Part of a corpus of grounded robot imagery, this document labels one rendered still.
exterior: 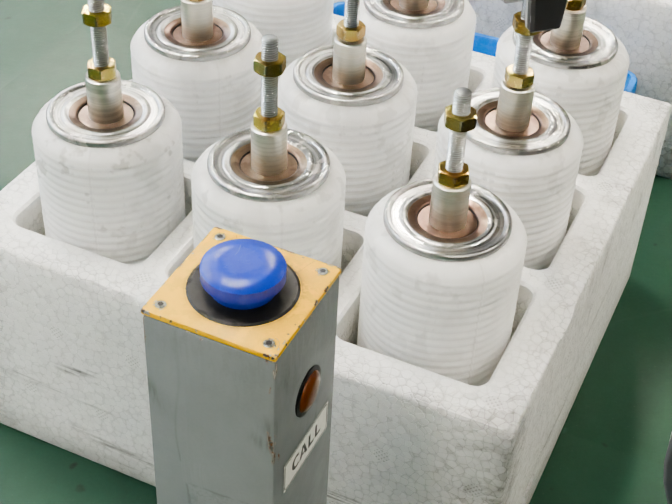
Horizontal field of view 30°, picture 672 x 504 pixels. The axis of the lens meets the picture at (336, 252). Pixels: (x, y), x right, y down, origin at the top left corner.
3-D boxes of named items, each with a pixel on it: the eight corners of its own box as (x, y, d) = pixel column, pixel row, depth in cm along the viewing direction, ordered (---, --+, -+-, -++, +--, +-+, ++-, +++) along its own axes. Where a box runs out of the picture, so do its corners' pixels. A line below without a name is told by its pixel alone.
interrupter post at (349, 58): (324, 83, 85) (326, 41, 83) (339, 67, 87) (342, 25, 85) (356, 93, 85) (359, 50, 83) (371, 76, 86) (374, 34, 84)
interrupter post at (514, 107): (495, 135, 81) (501, 92, 79) (491, 115, 83) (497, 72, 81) (532, 137, 81) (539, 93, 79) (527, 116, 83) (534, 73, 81)
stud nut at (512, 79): (502, 73, 81) (504, 62, 80) (528, 73, 81) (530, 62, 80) (508, 89, 79) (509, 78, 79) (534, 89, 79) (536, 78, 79)
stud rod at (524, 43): (506, 98, 81) (522, -6, 77) (521, 98, 82) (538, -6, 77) (508, 107, 81) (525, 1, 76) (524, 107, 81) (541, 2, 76)
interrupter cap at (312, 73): (273, 91, 84) (273, 82, 84) (323, 41, 90) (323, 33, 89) (375, 122, 82) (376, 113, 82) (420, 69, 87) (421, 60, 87)
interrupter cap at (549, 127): (458, 157, 79) (459, 148, 79) (449, 93, 85) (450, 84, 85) (577, 161, 79) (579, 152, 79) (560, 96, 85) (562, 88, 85)
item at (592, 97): (448, 221, 103) (472, 27, 92) (541, 190, 107) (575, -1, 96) (517, 290, 97) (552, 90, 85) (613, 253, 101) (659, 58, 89)
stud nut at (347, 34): (354, 45, 83) (355, 33, 82) (332, 37, 83) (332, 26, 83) (368, 32, 84) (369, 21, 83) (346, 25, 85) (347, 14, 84)
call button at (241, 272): (300, 283, 60) (301, 250, 59) (261, 334, 57) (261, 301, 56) (226, 258, 61) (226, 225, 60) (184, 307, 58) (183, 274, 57)
